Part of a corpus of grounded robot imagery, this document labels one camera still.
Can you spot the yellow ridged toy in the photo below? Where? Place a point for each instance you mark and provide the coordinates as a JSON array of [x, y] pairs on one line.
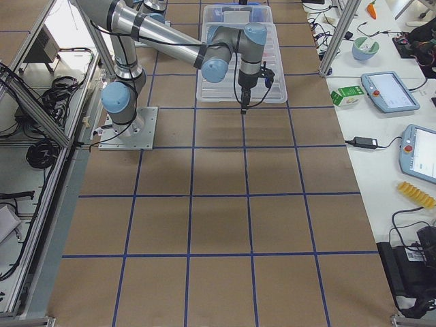
[[416, 195]]

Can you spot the clear plastic box lid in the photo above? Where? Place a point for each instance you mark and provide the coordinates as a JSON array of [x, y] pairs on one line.
[[228, 90]]

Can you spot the black power adapter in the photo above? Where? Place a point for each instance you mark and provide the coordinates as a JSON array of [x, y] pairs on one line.
[[365, 143]]

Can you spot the green white carton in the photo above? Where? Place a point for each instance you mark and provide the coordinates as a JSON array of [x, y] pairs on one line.
[[347, 96]]

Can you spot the teach pendant tablet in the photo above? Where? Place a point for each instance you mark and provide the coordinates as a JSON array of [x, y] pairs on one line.
[[388, 92], [417, 153]]

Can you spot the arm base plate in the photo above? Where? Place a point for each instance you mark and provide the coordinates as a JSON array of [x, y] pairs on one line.
[[138, 136]]

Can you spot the clear plastic storage box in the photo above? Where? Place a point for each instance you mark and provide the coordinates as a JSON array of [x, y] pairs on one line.
[[238, 17]]

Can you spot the orange carrot toy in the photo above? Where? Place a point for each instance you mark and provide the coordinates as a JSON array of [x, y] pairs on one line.
[[371, 10]]

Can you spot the aluminium frame post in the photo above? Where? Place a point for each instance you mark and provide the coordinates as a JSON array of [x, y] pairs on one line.
[[338, 35]]

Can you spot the green blue bowl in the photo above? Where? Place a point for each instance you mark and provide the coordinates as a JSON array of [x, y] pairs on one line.
[[364, 48]]

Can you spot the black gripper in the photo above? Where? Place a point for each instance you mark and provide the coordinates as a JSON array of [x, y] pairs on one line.
[[244, 81]]

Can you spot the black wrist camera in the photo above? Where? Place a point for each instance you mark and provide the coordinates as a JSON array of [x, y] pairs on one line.
[[267, 74]]

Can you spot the near teach pendant tablet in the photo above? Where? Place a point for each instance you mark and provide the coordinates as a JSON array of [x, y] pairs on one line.
[[417, 153]]

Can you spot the far teach pendant tablet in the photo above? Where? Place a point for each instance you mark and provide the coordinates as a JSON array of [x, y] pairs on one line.
[[388, 92]]

